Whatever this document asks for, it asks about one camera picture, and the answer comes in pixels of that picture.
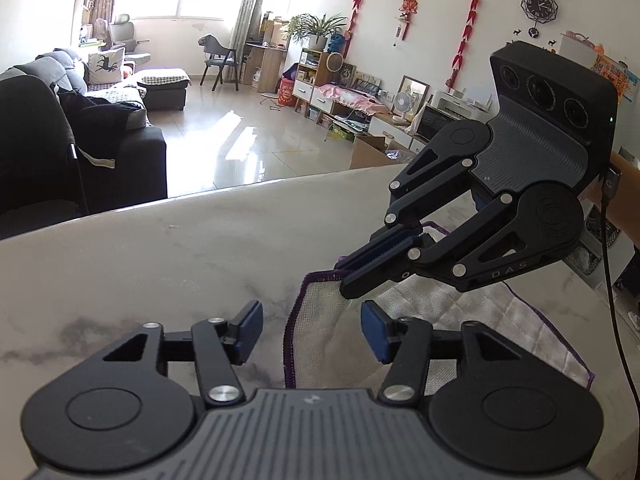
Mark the white printer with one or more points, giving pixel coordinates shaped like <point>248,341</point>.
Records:
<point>455,107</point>

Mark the framed picture on cabinet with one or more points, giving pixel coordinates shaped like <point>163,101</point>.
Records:
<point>416,89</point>

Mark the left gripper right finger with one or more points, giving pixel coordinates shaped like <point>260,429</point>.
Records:
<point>405,345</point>

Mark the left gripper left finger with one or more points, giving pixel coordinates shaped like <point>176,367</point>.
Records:
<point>219,345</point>

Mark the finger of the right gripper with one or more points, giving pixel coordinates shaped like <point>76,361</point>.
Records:
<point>539,227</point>
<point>387,249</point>

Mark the dark ottoman checkered top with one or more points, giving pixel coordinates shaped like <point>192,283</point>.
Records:
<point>165,88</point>

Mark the pink cloth on cabinet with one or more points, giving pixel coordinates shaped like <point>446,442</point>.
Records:
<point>360,102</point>

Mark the black jacket on sofa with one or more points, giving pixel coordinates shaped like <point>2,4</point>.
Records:
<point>99,126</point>

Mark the small white desk fan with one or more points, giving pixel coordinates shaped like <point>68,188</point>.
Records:
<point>401,107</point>

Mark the dark grey sofa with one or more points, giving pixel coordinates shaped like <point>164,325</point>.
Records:
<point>122,157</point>

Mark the black dining chair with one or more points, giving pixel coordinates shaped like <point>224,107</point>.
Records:
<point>220,57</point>

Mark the deer print cushion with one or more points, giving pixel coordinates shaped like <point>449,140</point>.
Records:
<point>105,67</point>

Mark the wooden desk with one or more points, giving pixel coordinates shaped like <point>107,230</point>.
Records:
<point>262,67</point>

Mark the low white tv cabinet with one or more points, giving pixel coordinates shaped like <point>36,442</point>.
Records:
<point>316,68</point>

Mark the black microwave oven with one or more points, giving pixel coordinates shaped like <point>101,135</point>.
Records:
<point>432,121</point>

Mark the red firecracker string decoration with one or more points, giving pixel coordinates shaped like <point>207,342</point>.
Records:
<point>352,24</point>

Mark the grey office chair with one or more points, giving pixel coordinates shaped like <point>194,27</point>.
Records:
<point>123,36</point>

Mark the white towel purple trim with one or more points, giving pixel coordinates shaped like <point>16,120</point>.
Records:
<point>324,347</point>

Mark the cardboard box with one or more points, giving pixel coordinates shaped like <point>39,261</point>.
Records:
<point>377,151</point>

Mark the black wall clock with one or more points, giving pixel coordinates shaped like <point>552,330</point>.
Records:
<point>539,12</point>

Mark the potted green plant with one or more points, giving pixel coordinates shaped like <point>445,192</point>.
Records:
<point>315,31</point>

